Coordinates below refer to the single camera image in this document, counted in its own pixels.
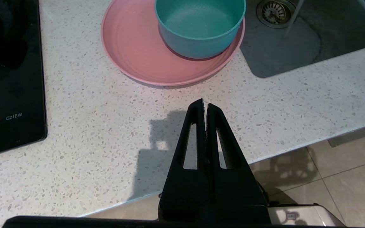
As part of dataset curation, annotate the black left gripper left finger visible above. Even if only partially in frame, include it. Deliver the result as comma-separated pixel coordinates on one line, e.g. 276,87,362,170
158,98,214,222

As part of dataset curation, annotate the black induction cooktop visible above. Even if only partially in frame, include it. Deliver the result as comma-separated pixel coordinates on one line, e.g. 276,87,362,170
0,0,48,159

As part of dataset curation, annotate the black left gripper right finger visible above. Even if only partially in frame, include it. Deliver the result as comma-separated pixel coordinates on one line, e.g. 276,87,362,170
205,103,272,222

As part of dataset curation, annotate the pink plate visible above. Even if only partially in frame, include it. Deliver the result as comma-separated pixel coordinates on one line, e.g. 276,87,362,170
101,0,246,86

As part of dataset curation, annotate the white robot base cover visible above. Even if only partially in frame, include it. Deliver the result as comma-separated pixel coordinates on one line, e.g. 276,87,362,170
267,203,348,227

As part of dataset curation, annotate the teal bowl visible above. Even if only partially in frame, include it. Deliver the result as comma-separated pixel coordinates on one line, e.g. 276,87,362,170
155,0,247,60

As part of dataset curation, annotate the stainless steel sink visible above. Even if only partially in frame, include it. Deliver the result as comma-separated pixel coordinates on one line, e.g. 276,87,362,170
240,0,365,79

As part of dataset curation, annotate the metal sink drain strainer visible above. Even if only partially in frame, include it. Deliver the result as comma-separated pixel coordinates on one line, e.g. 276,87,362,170
256,0,297,29

